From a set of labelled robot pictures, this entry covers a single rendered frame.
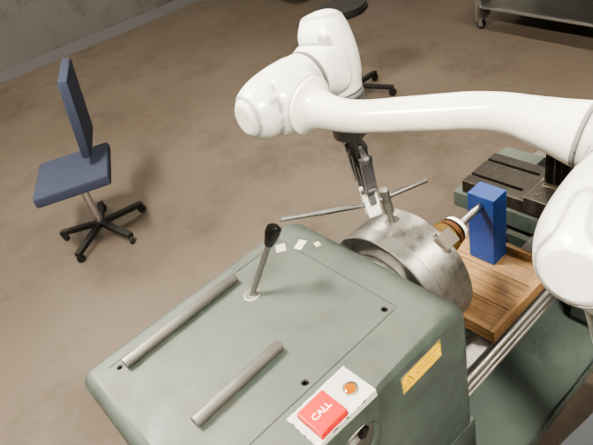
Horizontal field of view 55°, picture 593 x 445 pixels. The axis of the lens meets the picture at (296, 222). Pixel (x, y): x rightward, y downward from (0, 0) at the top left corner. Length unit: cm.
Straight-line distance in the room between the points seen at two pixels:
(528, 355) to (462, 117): 112
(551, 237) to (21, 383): 290
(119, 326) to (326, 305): 222
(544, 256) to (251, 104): 51
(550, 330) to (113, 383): 135
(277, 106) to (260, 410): 50
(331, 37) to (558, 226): 54
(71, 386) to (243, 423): 216
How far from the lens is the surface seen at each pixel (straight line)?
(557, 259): 71
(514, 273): 167
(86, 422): 291
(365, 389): 98
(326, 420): 95
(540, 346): 195
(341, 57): 107
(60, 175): 374
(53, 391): 314
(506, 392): 184
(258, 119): 95
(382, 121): 93
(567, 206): 73
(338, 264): 119
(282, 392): 101
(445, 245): 129
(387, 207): 127
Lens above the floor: 205
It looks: 37 degrees down
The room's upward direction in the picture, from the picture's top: 16 degrees counter-clockwise
